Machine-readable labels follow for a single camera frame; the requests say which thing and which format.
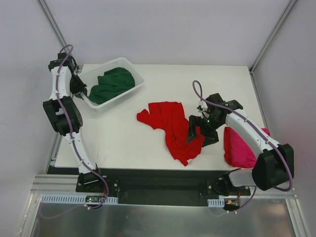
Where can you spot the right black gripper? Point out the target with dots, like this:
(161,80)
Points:
(204,124)

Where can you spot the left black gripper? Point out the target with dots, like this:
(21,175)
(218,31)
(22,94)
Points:
(77,85)

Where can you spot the white plastic basket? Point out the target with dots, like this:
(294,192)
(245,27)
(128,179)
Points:
(90,79)

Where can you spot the red t shirt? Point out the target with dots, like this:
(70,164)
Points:
(170,117)
(229,145)

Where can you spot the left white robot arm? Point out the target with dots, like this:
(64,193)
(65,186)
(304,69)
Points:
(64,116)

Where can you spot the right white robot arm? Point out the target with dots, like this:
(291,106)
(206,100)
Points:
(274,166)

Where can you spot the folded red t shirt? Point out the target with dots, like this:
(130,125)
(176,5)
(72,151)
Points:
(229,145)

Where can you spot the green t shirt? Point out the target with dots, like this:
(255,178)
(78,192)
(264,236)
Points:
(111,84)

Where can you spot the right white cable duct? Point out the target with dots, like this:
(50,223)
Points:
(216,203)

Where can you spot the white cable duct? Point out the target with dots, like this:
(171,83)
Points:
(216,203)
(77,199)

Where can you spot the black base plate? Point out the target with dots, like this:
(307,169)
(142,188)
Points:
(163,187)

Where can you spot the left white cable duct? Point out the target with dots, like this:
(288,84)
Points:
(77,199)

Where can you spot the aluminium rail frame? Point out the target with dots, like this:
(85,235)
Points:
(117,140)

